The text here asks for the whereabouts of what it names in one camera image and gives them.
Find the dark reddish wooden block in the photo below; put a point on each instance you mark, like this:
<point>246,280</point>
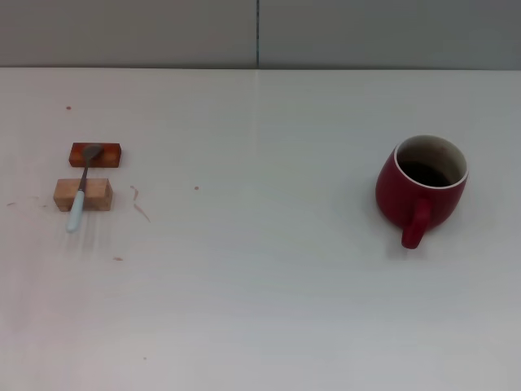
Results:
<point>110,156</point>

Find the dark coffee liquid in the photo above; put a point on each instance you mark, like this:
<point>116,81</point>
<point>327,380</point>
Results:
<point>427,173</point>

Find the light wooden block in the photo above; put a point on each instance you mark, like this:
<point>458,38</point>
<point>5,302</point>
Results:
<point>97,195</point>

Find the red ceramic cup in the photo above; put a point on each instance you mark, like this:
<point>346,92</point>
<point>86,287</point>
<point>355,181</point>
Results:
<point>390,195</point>

